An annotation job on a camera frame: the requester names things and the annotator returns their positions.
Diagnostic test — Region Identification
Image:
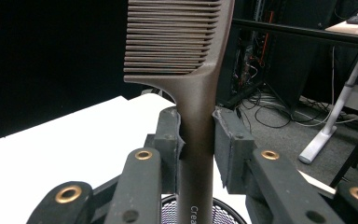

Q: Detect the black chair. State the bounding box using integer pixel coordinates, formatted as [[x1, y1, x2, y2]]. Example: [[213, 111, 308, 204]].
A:
[[328, 119, 358, 189]]

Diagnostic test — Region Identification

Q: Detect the black curtain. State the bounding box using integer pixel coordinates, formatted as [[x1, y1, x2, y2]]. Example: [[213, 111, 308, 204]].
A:
[[0, 0, 158, 146]]

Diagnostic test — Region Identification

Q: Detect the black equipment cabinet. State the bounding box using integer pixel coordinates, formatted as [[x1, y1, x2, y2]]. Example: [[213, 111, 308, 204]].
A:
[[215, 0, 339, 110]]

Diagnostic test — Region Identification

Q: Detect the black metal frame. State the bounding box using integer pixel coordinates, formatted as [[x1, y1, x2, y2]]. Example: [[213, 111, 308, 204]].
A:
[[231, 18, 358, 51]]

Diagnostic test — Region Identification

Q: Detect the dark brown comb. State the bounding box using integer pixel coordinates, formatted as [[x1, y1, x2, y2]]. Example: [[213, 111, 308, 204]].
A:
[[122, 0, 236, 224]]

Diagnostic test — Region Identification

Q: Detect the white table board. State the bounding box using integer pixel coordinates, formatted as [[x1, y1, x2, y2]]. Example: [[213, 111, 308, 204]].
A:
[[0, 92, 337, 224]]

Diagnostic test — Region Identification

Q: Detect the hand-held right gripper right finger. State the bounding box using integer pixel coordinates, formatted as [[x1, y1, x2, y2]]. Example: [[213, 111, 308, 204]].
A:
[[212, 105, 257, 195]]

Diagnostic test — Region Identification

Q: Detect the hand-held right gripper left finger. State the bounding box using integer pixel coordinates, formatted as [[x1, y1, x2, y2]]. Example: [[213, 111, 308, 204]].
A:
[[145, 105, 186, 195]]

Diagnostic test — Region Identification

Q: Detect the floor cable bundle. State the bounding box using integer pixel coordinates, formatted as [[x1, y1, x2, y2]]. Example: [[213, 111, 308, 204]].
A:
[[234, 88, 358, 131]]

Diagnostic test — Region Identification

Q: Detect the black mesh cup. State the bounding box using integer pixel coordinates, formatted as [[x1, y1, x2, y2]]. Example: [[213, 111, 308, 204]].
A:
[[160, 193, 248, 224]]

